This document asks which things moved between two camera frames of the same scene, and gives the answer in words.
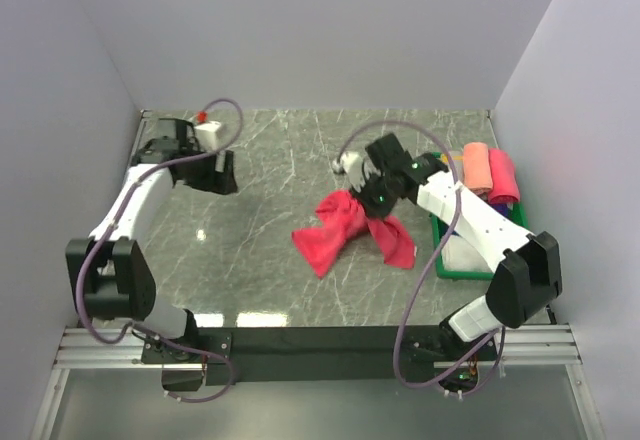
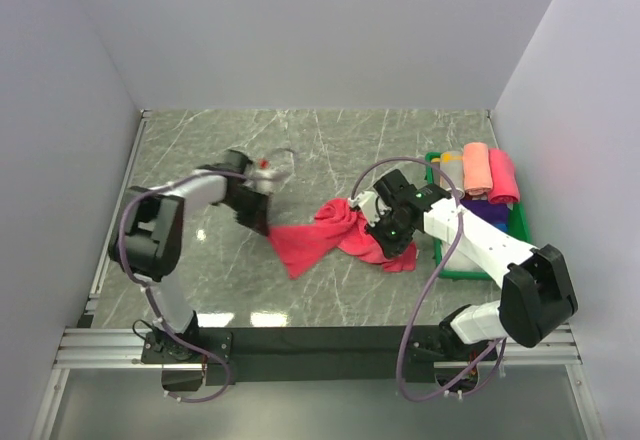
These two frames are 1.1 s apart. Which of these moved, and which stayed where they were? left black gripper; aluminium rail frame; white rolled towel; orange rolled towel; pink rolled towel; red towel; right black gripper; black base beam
Moved: left black gripper; right black gripper; red towel
Stayed: aluminium rail frame; pink rolled towel; black base beam; orange rolled towel; white rolled towel
